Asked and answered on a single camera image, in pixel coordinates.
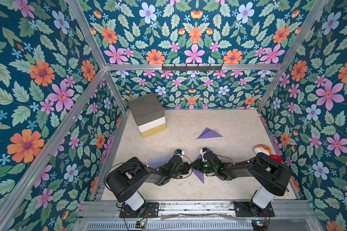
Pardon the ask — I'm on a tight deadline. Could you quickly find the grey white yellow block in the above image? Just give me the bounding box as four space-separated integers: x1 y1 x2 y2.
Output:
128 93 167 138

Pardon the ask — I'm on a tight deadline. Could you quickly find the purple square paper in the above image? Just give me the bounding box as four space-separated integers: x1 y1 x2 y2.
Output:
193 154 204 183
197 128 223 140

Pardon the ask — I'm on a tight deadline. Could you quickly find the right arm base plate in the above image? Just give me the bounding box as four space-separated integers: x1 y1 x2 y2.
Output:
233 201 275 218

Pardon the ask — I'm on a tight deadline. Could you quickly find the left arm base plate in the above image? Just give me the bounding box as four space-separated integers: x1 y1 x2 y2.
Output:
119 202 160 219

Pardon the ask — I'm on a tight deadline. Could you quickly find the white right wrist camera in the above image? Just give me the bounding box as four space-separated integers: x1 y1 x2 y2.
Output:
200 147 211 155

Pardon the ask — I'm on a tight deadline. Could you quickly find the orange white plush toy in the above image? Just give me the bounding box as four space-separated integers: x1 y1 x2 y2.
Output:
254 144 272 156

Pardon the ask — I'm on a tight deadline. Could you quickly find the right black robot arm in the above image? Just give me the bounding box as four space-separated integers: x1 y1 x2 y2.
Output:
191 151 292 211

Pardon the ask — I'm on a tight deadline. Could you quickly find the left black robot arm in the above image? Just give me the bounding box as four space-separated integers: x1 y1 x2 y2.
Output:
104 154 191 213

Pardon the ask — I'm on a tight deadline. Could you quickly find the left pale purple paper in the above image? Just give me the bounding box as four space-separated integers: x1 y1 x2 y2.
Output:
148 156 172 168

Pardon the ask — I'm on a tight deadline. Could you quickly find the black hook rail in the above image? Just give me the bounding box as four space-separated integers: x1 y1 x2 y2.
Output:
161 64 223 72

